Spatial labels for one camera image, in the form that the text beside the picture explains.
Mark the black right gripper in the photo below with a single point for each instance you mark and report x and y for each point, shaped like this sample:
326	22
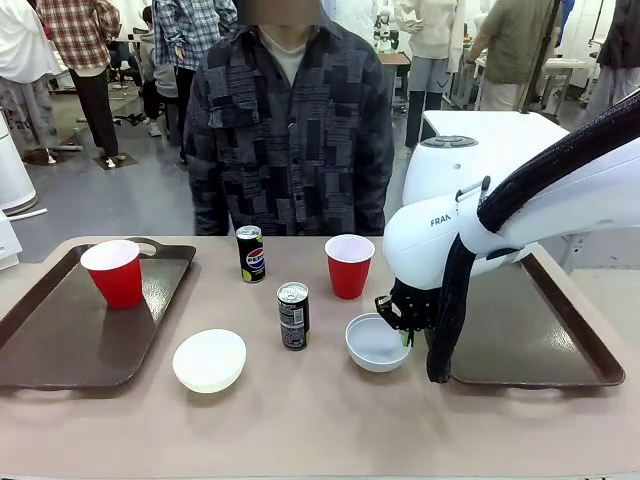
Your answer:
407	307

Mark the white plastic bowl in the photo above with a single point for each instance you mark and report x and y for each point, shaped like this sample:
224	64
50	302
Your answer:
209	360
375	345

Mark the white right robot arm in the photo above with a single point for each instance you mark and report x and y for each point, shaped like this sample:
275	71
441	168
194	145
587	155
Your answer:
550	200

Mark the red plastic cup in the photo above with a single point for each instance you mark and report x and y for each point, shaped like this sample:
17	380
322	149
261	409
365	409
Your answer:
349	267
115	275

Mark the black Pepsi can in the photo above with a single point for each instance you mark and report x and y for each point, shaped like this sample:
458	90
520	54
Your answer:
250	257
293	317

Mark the brown plastic tray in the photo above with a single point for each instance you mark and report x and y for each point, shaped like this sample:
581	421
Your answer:
85	320
530	325

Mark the person in patchwork shirt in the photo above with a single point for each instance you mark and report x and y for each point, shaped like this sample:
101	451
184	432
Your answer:
290	140

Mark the person in olive jacket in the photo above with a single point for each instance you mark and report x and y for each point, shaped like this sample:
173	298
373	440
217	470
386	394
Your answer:
515	50

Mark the person in blue plaid shirt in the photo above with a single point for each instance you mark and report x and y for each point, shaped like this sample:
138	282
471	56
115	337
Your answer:
187	35

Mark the person in red plaid shirt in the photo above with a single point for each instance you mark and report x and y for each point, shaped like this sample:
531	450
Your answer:
85	60

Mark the person in white shirt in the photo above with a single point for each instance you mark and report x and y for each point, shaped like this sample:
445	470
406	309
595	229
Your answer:
25	75

